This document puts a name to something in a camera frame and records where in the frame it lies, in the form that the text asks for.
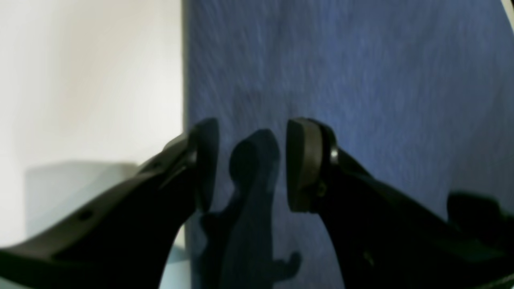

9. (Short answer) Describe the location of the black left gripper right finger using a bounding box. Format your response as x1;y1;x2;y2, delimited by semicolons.
286;118;514;289

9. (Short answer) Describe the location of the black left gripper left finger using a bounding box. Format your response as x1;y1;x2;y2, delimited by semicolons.
0;118;220;289

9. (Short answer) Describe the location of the dark blue t-shirt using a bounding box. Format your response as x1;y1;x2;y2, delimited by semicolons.
182;0;513;289

